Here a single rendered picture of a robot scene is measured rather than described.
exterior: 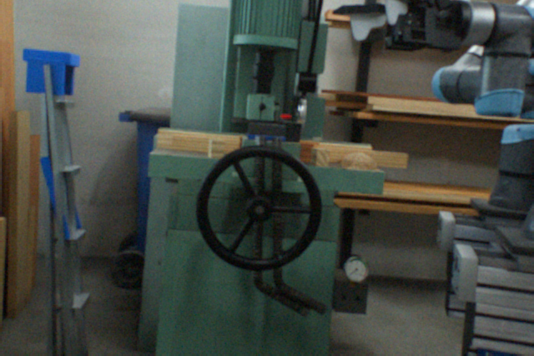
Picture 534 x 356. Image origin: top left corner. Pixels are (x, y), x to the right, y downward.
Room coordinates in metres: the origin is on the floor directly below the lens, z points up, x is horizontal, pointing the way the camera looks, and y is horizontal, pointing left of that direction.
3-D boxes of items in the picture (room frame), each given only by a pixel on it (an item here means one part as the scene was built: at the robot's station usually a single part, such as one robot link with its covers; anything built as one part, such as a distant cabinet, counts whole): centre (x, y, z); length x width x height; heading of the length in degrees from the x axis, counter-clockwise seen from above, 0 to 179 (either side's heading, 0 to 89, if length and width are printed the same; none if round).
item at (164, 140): (1.88, -0.02, 0.93); 0.60 x 0.02 x 0.05; 93
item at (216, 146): (1.72, 0.11, 0.92); 0.04 x 0.03 x 0.05; 14
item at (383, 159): (1.87, -0.09, 0.92); 0.65 x 0.02 x 0.04; 93
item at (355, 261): (1.67, -0.26, 0.65); 0.06 x 0.04 x 0.08; 93
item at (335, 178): (1.76, -0.02, 0.87); 0.61 x 0.30 x 0.06; 93
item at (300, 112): (2.00, -0.11, 1.02); 0.12 x 0.03 x 0.12; 3
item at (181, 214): (1.99, 0.01, 0.76); 0.57 x 0.45 x 0.09; 3
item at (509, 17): (1.21, -0.41, 1.21); 0.11 x 0.08 x 0.09; 105
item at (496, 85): (1.22, -0.41, 1.12); 0.11 x 0.08 x 0.11; 15
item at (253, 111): (1.88, 0.01, 1.03); 0.14 x 0.07 x 0.09; 3
